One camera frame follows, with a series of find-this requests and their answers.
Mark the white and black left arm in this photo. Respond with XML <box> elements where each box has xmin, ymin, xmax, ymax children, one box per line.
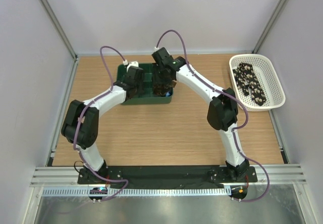
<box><xmin>61</xmin><ymin>66</ymin><xmax>144</xmax><ymax>184</ymax></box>

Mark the black tie with white pattern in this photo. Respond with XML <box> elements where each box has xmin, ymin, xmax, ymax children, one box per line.
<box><xmin>233</xmin><ymin>63</ymin><xmax>266</xmax><ymax>106</ymax></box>

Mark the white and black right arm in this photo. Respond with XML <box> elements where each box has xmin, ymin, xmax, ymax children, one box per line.
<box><xmin>152</xmin><ymin>47</ymin><xmax>249</xmax><ymax>182</ymax></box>

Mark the white perforated plastic basket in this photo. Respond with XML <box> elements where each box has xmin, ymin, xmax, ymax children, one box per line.
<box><xmin>229</xmin><ymin>54</ymin><xmax>286</xmax><ymax>111</ymax></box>

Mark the white slotted cable duct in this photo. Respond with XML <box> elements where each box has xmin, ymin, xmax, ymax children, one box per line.
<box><xmin>42</xmin><ymin>186</ymin><xmax>231</xmax><ymax>198</ymax></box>

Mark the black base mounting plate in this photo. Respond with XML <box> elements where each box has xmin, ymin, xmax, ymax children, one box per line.
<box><xmin>77</xmin><ymin>164</ymin><xmax>258</xmax><ymax>190</ymax></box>

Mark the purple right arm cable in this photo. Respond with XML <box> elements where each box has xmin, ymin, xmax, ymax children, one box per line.
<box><xmin>155</xmin><ymin>29</ymin><xmax>271</xmax><ymax>203</ymax></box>

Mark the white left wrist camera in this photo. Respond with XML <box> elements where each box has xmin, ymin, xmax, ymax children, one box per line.
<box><xmin>123</xmin><ymin>60</ymin><xmax>139</xmax><ymax>69</ymax></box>

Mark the green divided organizer tray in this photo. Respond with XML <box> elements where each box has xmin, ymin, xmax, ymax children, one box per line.
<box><xmin>122</xmin><ymin>63</ymin><xmax>173</xmax><ymax>105</ymax></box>

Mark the black tie with gold keys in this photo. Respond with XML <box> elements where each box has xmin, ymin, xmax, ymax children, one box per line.
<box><xmin>152</xmin><ymin>67</ymin><xmax>177</xmax><ymax>97</ymax></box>

